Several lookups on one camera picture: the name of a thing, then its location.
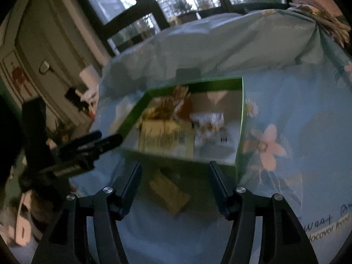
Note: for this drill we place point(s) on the black floor lamp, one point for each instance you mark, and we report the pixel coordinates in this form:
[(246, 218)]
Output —
[(44, 67)]

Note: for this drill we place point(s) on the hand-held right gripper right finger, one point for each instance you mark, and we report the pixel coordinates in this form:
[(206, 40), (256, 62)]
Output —
[(220, 189)]

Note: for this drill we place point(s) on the stack of folded cloths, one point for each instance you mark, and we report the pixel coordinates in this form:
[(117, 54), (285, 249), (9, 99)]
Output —
[(321, 8)]

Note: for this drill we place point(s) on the blue floral bedsheet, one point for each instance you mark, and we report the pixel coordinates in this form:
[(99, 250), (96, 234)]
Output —
[(275, 82)]

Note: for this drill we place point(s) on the pale crinkled snack packet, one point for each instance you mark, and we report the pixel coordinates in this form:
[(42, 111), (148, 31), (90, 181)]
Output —
[(155, 112)]

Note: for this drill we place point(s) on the green cardboard box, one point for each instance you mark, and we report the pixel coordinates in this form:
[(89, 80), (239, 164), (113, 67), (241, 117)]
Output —
[(178, 166)]

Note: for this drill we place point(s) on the white striped snack packet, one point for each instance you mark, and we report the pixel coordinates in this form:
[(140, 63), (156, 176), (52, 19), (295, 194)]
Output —
[(209, 126)]

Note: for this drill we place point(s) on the framed wall picture red print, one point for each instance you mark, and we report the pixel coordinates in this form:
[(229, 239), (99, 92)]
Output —
[(18, 77)]

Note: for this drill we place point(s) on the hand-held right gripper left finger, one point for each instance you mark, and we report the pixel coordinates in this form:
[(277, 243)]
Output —
[(132, 187)]

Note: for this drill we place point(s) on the black stand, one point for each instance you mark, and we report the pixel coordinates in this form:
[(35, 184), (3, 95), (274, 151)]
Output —
[(74, 96)]

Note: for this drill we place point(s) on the yellow snack packet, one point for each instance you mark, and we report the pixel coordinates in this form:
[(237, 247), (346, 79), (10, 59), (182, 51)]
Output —
[(170, 195)]

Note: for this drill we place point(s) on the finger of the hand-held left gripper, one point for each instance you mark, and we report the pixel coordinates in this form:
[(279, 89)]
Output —
[(82, 140), (110, 140)]

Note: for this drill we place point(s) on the white paper roll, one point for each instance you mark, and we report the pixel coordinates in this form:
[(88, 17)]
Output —
[(89, 75)]

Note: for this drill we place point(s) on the white crumpled cloth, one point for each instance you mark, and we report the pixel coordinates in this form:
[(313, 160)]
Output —
[(92, 96)]

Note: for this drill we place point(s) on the cream snack packet green print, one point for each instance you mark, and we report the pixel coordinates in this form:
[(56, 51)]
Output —
[(162, 137)]

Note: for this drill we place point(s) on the potted balcony plant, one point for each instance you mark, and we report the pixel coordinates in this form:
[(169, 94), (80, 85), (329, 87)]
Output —
[(183, 11), (203, 4)]

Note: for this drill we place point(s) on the black window frame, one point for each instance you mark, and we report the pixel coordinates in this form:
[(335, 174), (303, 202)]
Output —
[(154, 5)]

